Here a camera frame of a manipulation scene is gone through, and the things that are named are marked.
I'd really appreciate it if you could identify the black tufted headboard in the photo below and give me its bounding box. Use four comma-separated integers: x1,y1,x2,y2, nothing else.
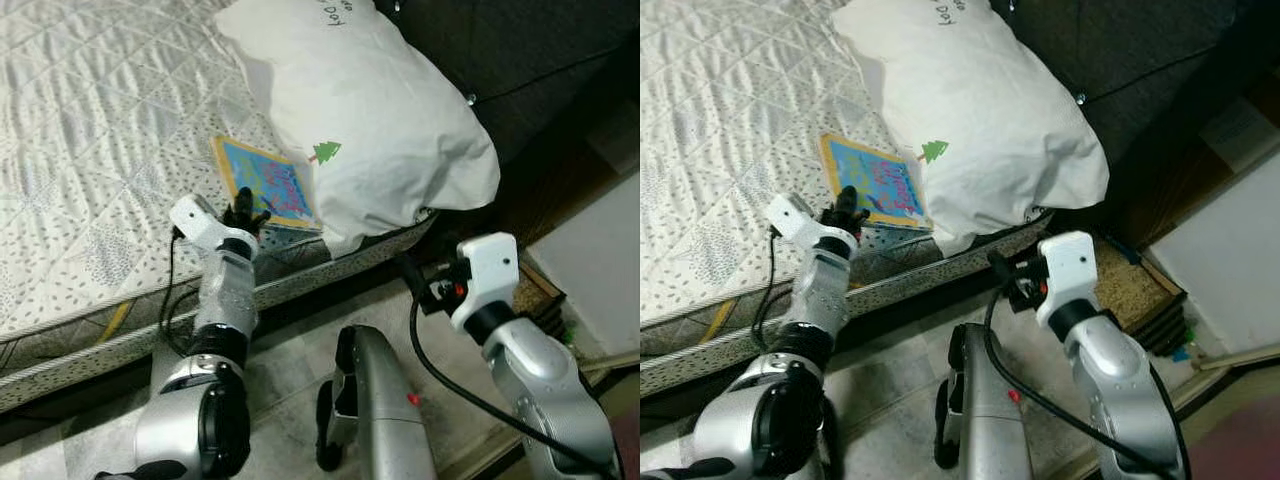
990,0,1280,211
375,0,641,216

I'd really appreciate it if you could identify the brown woven mat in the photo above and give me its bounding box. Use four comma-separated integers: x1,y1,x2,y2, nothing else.
1092,235,1189,356
510,258,566,336

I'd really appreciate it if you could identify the white quilted mattress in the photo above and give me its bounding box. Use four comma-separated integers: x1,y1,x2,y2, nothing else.
0,0,441,416
640,0,1051,396

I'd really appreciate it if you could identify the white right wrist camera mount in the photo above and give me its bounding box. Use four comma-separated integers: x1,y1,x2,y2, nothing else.
1035,231,1098,329
450,232,521,331

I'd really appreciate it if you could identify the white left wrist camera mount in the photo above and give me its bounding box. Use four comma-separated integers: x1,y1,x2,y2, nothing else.
168,195,236,253
765,193,836,251

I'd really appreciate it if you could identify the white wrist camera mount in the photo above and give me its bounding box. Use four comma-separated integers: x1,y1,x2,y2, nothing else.
765,193,836,251
1035,231,1098,329
168,195,236,253
450,232,521,331

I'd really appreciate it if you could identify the colourful picture book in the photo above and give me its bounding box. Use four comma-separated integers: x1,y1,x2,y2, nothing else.
210,135,323,233
820,133,933,233

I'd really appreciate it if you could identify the white pillow with tree print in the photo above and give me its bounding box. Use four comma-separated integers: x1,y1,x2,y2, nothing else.
830,0,1111,259
213,0,501,259

